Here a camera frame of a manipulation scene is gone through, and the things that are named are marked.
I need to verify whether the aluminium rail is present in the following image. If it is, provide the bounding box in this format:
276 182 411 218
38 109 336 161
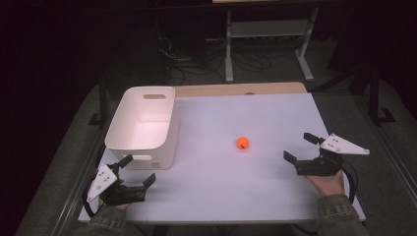
50 129 111 236
355 96 417 201

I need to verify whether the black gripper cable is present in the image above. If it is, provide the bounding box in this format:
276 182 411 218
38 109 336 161
81 181 101 218
341 159 360 205

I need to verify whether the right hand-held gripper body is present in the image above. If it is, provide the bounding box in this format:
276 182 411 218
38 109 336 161
295 133 371 177

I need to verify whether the person's right hand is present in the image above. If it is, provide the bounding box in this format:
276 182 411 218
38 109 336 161
304 170 346 199

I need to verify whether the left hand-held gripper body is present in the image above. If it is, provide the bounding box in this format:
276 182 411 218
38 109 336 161
86 162 148 207

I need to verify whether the tangle of floor cables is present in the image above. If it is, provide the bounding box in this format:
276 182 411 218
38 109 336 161
156 34 273 87

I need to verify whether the white metal stand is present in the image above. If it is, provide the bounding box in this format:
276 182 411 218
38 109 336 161
223 5 321 84

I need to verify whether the black metal stand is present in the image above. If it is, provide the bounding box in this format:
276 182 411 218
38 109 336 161
367 64 397 126

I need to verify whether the white plastic bin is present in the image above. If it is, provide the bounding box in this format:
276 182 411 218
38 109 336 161
104 86 180 171

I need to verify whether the orange ball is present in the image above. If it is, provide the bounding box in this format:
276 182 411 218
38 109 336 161
236 136 251 150

